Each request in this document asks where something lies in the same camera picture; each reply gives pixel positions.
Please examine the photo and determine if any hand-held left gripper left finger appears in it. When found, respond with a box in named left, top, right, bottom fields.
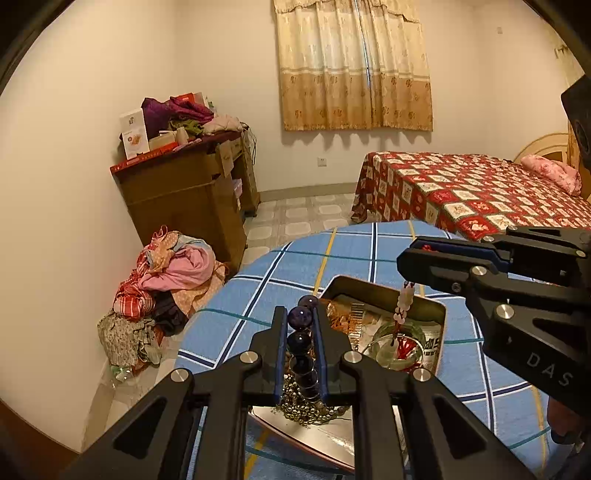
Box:
left=60, top=305, right=289, bottom=480

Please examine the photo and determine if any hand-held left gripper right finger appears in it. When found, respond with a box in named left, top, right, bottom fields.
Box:
left=312, top=304, right=536, bottom=480

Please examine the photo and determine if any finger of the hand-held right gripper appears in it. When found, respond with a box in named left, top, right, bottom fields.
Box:
left=410, top=225, right=591, bottom=283
left=396, top=247, right=571, bottom=326

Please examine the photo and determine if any purple bead bracelet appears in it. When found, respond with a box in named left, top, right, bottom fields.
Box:
left=286, top=294, right=324, bottom=400

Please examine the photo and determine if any pile of pearl bead necklaces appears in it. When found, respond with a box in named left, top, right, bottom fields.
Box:
left=276, top=351, right=354, bottom=426

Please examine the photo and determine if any green jade bangle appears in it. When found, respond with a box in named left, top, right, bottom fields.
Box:
left=361, top=322, right=428, bottom=371

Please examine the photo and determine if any person's right hand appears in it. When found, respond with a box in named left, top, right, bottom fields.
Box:
left=547, top=396, right=583, bottom=445

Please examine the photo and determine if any blue plaid tablecloth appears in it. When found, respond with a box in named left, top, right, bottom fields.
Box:
left=174, top=220, right=555, bottom=480

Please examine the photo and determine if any bed with red patchwork cover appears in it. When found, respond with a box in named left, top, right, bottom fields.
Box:
left=350, top=150, right=591, bottom=241

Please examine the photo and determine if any pink pillow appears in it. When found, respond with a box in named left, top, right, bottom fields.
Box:
left=521, top=154, right=583, bottom=195

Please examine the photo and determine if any printed paper packet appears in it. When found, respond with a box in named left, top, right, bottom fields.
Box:
left=414, top=330, right=443, bottom=371

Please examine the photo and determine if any cream curved headboard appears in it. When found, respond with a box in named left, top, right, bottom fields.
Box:
left=512, top=131, right=579, bottom=163

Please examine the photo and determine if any pile of clothes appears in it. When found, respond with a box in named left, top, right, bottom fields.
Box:
left=97, top=225, right=230, bottom=367

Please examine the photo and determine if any clear plastic bottle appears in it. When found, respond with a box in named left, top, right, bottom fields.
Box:
left=110, top=364, right=140, bottom=385

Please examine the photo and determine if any brown cardboard sheet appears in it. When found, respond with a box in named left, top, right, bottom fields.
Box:
left=113, top=150, right=247, bottom=274

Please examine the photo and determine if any beige patterned window curtain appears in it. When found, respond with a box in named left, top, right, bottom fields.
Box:
left=273, top=0, right=435, bottom=132

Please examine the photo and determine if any light pink cloth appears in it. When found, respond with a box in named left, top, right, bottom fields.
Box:
left=203, top=116, right=243, bottom=134

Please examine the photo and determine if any flat red box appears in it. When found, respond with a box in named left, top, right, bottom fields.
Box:
left=110, top=142, right=180, bottom=174

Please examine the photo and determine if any olive green cloth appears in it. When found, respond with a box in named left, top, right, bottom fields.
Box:
left=170, top=119, right=204, bottom=138

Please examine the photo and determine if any brown wooden board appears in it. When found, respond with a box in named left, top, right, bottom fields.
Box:
left=0, top=401, right=88, bottom=480

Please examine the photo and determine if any magenta cloth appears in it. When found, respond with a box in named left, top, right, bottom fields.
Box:
left=168, top=95, right=215, bottom=123

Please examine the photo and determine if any white printed carton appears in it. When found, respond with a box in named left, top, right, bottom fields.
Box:
left=119, top=108, right=150, bottom=160

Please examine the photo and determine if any purple cloth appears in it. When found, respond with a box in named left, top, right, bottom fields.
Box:
left=141, top=97, right=178, bottom=138

